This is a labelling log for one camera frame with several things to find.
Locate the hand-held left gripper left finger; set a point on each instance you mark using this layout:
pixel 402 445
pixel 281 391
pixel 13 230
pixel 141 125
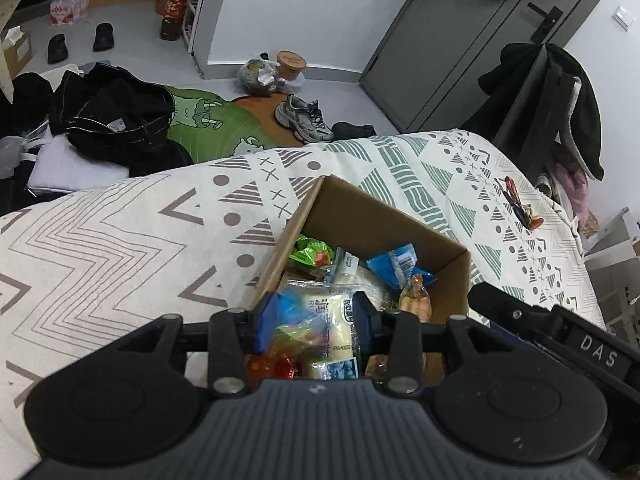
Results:
pixel 265 320

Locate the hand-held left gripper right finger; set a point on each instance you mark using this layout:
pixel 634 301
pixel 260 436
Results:
pixel 367 327

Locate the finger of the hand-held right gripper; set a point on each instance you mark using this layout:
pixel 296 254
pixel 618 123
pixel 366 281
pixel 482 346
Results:
pixel 505 307

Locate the blue snack packet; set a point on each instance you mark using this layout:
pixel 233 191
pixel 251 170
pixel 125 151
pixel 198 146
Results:
pixel 290 305
pixel 395 262

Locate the green and orange jelly packet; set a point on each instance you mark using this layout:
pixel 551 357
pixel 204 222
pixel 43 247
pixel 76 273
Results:
pixel 287 340

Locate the white cake packet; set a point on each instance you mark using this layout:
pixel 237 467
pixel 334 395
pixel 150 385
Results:
pixel 332 320

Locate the red snack packet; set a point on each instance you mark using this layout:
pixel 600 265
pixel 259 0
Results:
pixel 272 367

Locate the orange snack packet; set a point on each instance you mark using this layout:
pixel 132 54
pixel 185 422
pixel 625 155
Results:
pixel 417 302

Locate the clear white snack packet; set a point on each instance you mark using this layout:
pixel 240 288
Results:
pixel 345 272

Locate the green snack packet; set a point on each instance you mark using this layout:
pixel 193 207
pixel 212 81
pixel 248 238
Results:
pixel 310 250

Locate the brown cardboard box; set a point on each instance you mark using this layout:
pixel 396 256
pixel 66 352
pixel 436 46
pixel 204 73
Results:
pixel 380 210

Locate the white desk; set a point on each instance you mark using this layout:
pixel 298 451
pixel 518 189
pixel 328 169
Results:
pixel 615 270

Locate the key bunch with red charms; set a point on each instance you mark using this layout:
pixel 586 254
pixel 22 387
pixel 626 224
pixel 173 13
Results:
pixel 522 212

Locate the pink pillow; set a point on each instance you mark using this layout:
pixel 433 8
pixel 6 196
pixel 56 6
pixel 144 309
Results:
pixel 575 185

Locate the patterned white green blanket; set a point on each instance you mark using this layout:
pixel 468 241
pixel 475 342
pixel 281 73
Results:
pixel 125 240

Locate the black sock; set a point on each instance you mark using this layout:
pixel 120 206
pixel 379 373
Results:
pixel 352 130

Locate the black office chair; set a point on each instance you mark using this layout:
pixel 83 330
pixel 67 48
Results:
pixel 530 110

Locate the grey sneaker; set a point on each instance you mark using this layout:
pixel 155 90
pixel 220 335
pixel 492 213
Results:
pixel 302 117

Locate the green dinosaur rug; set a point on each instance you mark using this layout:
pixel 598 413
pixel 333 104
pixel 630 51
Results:
pixel 210 120

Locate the silvery plastic bag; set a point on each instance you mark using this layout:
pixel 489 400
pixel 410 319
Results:
pixel 255 75

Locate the white folded cloth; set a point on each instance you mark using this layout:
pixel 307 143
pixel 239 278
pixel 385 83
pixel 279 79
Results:
pixel 70 165

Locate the black clothes pile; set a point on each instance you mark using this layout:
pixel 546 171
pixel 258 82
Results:
pixel 115 110

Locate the grey door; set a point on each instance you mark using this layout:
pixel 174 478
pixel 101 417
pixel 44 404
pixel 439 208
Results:
pixel 450 35

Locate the dark oil bottle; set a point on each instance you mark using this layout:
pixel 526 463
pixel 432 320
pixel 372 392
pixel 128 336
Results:
pixel 172 17

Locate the white rack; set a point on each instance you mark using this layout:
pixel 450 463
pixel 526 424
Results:
pixel 197 5

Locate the black slipper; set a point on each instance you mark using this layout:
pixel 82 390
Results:
pixel 104 36
pixel 57 49

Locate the small open cardboard carton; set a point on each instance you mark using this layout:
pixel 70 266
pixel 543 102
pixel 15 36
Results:
pixel 15 52

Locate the pack of water bottles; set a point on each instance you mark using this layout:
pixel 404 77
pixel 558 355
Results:
pixel 69 7

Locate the dotted beige cloth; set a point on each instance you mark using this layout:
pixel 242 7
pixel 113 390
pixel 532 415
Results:
pixel 10 20

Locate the wall switch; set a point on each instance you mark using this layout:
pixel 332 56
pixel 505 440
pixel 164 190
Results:
pixel 624 17

